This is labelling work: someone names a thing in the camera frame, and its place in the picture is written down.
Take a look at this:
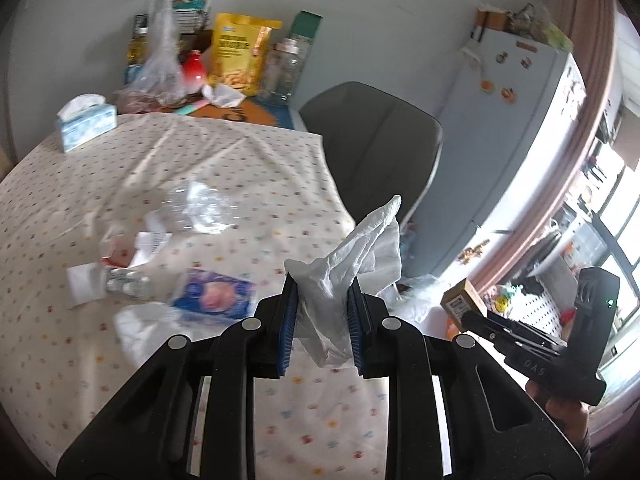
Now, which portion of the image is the yellow green toy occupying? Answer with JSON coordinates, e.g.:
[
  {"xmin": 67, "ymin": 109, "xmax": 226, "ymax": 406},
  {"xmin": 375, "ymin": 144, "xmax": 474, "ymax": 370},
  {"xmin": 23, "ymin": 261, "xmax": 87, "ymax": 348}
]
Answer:
[{"xmin": 492, "ymin": 284, "xmax": 525, "ymax": 312}]

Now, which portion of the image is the wire basket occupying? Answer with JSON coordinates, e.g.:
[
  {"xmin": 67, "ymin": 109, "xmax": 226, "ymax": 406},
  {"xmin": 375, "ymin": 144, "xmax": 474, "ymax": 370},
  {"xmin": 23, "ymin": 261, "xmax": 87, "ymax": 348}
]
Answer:
[{"xmin": 172, "ymin": 2, "xmax": 212, "ymax": 36}]

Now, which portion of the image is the large white tissue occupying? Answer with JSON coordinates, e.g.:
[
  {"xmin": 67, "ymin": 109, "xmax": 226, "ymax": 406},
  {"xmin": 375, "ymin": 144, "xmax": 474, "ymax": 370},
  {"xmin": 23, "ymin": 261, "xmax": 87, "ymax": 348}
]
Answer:
[{"xmin": 114, "ymin": 302, "xmax": 202, "ymax": 367}]

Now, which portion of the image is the small crumpled white tissue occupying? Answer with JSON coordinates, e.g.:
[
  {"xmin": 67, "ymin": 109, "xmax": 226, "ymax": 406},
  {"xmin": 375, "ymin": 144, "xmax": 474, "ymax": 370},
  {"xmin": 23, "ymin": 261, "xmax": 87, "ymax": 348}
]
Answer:
[{"xmin": 201, "ymin": 83, "xmax": 247, "ymax": 109}]

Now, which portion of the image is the white refrigerator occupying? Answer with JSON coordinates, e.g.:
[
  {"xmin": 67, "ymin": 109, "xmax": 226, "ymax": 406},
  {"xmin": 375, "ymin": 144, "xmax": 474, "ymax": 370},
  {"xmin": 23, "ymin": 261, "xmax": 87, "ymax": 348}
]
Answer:
[{"xmin": 400, "ymin": 24, "xmax": 589, "ymax": 283}]

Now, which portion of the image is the tall clear plastic bag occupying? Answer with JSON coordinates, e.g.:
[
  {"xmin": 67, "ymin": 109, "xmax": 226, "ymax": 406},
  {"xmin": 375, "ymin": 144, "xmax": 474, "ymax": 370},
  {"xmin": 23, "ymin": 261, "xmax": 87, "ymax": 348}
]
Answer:
[{"xmin": 125, "ymin": 0, "xmax": 189, "ymax": 107}]

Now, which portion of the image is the red and white wrapper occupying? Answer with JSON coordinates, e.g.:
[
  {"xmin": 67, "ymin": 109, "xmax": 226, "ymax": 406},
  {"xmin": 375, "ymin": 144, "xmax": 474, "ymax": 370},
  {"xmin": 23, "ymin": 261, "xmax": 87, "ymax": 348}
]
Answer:
[{"xmin": 100, "ymin": 236, "xmax": 139, "ymax": 269}]

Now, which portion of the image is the dotted white tablecloth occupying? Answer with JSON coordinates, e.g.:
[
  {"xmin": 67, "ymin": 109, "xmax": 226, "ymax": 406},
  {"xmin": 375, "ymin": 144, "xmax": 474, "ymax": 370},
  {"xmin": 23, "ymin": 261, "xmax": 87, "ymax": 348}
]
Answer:
[{"xmin": 0, "ymin": 110, "xmax": 398, "ymax": 480}]

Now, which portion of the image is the grey upholstered chair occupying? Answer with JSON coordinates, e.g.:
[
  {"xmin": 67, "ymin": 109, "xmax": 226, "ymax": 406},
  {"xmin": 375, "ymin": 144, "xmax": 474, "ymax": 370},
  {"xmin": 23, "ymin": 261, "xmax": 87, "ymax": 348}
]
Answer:
[{"xmin": 298, "ymin": 81, "xmax": 444, "ymax": 228}]

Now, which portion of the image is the clear plastic wrap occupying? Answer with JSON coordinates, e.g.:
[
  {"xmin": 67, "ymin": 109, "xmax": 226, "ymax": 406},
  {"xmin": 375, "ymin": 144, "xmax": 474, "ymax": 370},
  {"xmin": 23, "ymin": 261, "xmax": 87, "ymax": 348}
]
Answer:
[{"xmin": 161, "ymin": 180, "xmax": 252, "ymax": 237}]

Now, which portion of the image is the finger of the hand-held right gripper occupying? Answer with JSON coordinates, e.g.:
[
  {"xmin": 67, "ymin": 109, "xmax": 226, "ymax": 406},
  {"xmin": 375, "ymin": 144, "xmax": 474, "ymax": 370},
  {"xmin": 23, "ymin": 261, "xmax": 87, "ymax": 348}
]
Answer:
[
  {"xmin": 486, "ymin": 310, "xmax": 569, "ymax": 348},
  {"xmin": 460, "ymin": 311, "xmax": 540, "ymax": 367}
]

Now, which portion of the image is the gingerbread fridge magnet cluster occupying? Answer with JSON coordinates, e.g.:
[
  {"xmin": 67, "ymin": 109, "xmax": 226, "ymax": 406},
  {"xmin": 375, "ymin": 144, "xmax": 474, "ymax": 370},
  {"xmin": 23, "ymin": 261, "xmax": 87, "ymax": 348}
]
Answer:
[{"xmin": 459, "ymin": 239, "xmax": 492, "ymax": 267}]

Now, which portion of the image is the clear plastic jar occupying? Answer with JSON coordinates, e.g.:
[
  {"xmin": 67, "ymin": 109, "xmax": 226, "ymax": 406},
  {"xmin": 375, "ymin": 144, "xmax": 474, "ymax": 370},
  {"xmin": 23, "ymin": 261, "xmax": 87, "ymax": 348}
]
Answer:
[{"xmin": 259, "ymin": 37, "xmax": 304, "ymax": 104}]

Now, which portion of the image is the clear plastic floor bag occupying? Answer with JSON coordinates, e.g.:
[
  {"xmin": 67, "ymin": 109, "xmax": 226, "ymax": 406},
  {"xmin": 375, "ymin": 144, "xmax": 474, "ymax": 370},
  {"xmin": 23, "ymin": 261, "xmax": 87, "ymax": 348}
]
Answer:
[{"xmin": 394, "ymin": 272, "xmax": 452, "ymax": 327}]

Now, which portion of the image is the orange cardboard carton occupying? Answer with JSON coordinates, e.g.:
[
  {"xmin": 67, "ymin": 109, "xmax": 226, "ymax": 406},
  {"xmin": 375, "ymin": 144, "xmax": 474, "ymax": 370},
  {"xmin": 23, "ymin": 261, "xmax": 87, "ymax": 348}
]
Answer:
[{"xmin": 440, "ymin": 279, "xmax": 490, "ymax": 336}]

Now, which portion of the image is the person's right hand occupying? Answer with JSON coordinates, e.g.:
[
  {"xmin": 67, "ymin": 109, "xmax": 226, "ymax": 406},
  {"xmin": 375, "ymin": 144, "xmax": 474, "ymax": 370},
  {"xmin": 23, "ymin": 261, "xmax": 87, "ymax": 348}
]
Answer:
[{"xmin": 525, "ymin": 379, "xmax": 594, "ymax": 458}]

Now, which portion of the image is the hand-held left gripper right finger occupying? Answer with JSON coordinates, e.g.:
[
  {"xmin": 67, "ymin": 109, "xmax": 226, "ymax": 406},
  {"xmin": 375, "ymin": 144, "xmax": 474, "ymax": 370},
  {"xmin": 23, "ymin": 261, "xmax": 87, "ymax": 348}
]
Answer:
[{"xmin": 347, "ymin": 280, "xmax": 586, "ymax": 480}]

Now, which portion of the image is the orange table mat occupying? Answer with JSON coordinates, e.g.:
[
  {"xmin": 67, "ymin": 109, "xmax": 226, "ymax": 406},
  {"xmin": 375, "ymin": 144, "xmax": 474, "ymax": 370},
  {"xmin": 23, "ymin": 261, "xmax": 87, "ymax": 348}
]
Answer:
[{"xmin": 189, "ymin": 96, "xmax": 303, "ymax": 132}]

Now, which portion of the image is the bag on refrigerator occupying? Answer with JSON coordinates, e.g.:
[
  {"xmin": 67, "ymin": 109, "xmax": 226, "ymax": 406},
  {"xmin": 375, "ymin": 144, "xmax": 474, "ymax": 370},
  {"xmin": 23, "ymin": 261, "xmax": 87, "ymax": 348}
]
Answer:
[{"xmin": 510, "ymin": 2, "xmax": 574, "ymax": 52}]

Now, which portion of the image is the white tissue piece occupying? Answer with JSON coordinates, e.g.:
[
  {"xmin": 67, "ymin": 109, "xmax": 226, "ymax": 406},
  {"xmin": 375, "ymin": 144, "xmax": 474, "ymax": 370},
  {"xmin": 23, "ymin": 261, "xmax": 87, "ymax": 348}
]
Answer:
[{"xmin": 67, "ymin": 262, "xmax": 109, "ymax": 309}]

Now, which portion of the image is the white paper receipt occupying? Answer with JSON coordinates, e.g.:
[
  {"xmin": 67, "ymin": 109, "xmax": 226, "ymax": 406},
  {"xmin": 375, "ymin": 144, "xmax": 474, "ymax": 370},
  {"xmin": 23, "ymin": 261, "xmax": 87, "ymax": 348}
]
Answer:
[{"xmin": 131, "ymin": 210, "xmax": 172, "ymax": 269}]

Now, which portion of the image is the brown box on refrigerator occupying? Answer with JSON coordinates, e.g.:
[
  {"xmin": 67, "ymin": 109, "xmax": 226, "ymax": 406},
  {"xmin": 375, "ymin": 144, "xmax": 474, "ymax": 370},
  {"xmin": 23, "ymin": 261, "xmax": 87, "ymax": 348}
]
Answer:
[{"xmin": 474, "ymin": 6, "xmax": 512, "ymax": 32}]

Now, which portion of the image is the red peach-shaped vase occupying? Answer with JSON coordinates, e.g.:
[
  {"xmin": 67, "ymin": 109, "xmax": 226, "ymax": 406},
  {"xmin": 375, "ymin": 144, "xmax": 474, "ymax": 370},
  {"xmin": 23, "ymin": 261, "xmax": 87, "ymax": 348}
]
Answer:
[{"xmin": 181, "ymin": 50, "xmax": 209, "ymax": 97}]

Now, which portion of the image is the blue tissue box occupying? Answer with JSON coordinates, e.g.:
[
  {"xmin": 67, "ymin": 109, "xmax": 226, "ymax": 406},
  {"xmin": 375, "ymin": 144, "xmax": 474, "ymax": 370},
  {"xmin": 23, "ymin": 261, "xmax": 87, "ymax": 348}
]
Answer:
[{"xmin": 56, "ymin": 94, "xmax": 119, "ymax": 154}]

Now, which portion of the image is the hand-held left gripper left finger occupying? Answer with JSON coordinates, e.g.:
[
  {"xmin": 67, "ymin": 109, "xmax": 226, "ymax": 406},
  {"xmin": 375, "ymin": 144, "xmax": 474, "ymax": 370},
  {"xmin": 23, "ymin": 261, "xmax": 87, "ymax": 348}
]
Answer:
[{"xmin": 56, "ymin": 272, "xmax": 301, "ymax": 480}]

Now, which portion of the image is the yellow oil bottle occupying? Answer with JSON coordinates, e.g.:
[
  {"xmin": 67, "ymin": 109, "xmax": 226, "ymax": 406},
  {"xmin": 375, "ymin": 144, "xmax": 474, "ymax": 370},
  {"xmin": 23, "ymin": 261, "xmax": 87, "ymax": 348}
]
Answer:
[{"xmin": 125, "ymin": 14, "xmax": 152, "ymax": 70}]

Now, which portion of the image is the white pegboard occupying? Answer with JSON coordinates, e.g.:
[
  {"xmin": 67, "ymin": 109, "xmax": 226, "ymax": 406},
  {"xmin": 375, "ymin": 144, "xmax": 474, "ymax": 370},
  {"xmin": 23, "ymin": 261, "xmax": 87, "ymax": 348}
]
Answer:
[{"xmin": 500, "ymin": 287, "xmax": 576, "ymax": 341}]

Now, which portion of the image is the blue snack packet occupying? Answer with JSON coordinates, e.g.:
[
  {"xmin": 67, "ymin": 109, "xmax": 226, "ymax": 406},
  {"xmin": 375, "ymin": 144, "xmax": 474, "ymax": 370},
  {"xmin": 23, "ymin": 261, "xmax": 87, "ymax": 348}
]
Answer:
[{"xmin": 169, "ymin": 267, "xmax": 257, "ymax": 324}]

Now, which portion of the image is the yellow snack bag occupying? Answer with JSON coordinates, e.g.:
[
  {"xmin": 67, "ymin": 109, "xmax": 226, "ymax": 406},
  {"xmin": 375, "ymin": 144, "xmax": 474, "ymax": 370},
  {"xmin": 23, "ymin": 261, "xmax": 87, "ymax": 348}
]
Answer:
[{"xmin": 207, "ymin": 12, "xmax": 284, "ymax": 97}]

